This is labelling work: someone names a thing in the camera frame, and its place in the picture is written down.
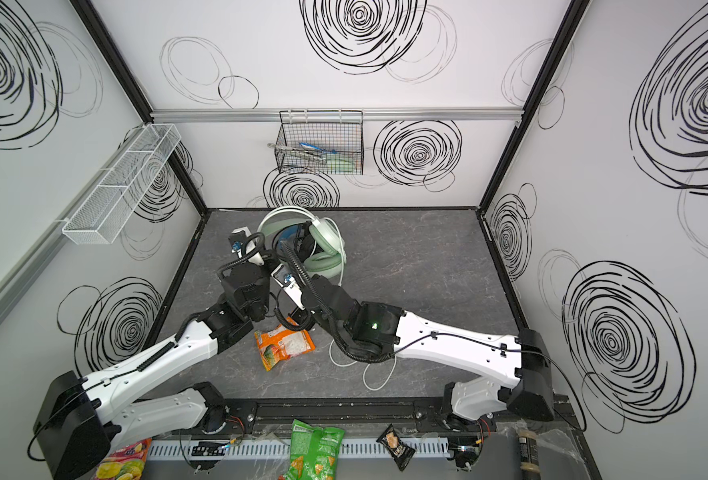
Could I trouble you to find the blue item in basket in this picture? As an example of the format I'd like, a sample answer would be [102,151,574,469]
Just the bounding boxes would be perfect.
[299,142,330,155]

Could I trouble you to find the black gaming headphones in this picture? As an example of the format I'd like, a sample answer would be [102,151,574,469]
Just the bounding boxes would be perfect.
[272,221,318,260]

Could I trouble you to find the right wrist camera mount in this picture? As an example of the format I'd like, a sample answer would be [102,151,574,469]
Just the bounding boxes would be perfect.
[271,264,305,310]

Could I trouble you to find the white slotted cable duct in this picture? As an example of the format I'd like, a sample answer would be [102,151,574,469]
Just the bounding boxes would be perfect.
[147,437,451,463]

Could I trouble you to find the dark bottle at edge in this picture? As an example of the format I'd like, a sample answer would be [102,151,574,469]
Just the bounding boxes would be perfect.
[517,429,542,480]

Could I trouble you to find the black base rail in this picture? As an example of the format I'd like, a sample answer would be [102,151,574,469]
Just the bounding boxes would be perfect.
[136,394,571,438]

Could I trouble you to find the orange snack packet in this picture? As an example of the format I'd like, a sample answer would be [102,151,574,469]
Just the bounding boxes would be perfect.
[254,325,316,371]

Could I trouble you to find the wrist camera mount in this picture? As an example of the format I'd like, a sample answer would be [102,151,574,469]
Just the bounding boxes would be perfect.
[271,264,305,310]
[229,227,265,266]

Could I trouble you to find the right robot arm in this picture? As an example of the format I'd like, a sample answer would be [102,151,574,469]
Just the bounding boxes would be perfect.
[279,241,556,422]

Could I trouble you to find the green chips bag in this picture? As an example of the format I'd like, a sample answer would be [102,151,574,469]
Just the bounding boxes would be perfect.
[280,420,346,480]

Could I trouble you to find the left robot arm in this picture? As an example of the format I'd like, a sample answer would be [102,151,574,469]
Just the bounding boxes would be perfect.
[31,232,269,479]

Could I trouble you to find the small dark snack packet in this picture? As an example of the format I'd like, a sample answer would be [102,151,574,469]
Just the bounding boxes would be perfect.
[376,424,416,472]

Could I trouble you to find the mint green headphones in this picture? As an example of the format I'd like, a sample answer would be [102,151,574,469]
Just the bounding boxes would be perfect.
[256,205,399,392]

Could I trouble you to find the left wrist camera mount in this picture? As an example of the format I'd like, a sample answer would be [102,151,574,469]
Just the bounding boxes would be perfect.
[229,227,265,266]

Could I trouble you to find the black wire basket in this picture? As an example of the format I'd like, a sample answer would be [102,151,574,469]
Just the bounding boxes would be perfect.
[273,109,365,175]

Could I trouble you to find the Fox's fruits candy bag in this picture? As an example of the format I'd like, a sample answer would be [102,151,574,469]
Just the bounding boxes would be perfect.
[93,439,152,480]

